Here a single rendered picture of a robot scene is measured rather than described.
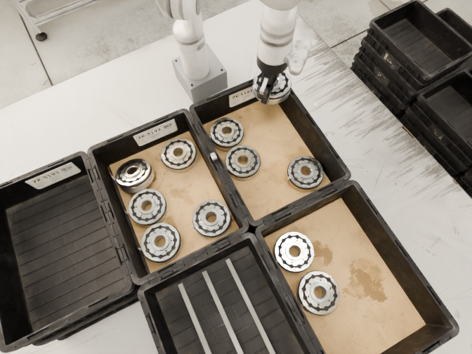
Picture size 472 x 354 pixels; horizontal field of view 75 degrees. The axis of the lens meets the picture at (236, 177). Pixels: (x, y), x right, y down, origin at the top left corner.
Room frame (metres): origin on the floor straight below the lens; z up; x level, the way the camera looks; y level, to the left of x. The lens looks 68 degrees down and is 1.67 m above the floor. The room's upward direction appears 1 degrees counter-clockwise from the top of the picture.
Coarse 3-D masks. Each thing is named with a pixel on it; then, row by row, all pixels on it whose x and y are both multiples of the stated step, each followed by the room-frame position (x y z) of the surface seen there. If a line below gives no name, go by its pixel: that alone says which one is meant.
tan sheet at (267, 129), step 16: (240, 112) 0.57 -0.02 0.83; (256, 112) 0.57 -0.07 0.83; (272, 112) 0.56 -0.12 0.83; (208, 128) 0.51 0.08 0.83; (256, 128) 0.51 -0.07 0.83; (272, 128) 0.51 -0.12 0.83; (288, 128) 0.51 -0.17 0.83; (256, 144) 0.45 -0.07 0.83; (272, 144) 0.45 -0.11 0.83; (288, 144) 0.45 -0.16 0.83; (304, 144) 0.45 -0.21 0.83; (224, 160) 0.40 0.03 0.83; (272, 160) 0.39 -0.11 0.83; (288, 160) 0.39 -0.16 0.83; (256, 176) 0.34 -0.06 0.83; (272, 176) 0.34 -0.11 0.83; (240, 192) 0.29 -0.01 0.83; (256, 192) 0.29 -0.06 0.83; (272, 192) 0.29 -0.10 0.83; (288, 192) 0.29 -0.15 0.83; (304, 192) 0.29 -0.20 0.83; (256, 208) 0.25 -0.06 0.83; (272, 208) 0.25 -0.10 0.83
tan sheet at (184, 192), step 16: (160, 144) 0.46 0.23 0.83; (128, 160) 0.41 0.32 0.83; (160, 160) 0.40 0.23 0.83; (160, 176) 0.35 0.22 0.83; (176, 176) 0.35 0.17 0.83; (192, 176) 0.35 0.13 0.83; (208, 176) 0.35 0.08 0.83; (128, 192) 0.30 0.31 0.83; (176, 192) 0.30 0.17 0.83; (192, 192) 0.30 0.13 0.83; (208, 192) 0.30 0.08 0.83; (128, 208) 0.26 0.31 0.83; (176, 208) 0.25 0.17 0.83; (192, 208) 0.25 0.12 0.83; (176, 224) 0.21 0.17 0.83; (192, 224) 0.20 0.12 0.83; (160, 240) 0.16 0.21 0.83; (192, 240) 0.16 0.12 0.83; (208, 240) 0.16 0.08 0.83; (144, 256) 0.12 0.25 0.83; (176, 256) 0.12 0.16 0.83
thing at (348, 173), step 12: (240, 84) 0.60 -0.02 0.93; (216, 96) 0.56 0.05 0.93; (192, 108) 0.52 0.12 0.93; (300, 108) 0.51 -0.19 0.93; (312, 120) 0.47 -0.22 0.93; (324, 144) 0.39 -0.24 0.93; (216, 156) 0.37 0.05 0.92; (336, 156) 0.36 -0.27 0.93; (228, 180) 0.29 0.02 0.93; (336, 180) 0.29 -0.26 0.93; (348, 180) 0.29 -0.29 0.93; (312, 192) 0.25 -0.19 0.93; (240, 204) 0.23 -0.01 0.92; (288, 204) 0.22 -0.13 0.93; (300, 204) 0.22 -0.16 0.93; (264, 216) 0.20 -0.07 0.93; (276, 216) 0.19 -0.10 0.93
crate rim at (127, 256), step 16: (176, 112) 0.50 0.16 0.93; (144, 128) 0.46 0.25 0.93; (192, 128) 0.45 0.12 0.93; (96, 144) 0.41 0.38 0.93; (96, 176) 0.31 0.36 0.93; (112, 208) 0.23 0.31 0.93; (240, 208) 0.22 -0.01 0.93; (112, 224) 0.19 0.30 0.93; (224, 240) 0.14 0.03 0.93; (128, 256) 0.11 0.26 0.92; (192, 256) 0.10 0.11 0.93; (160, 272) 0.07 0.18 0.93
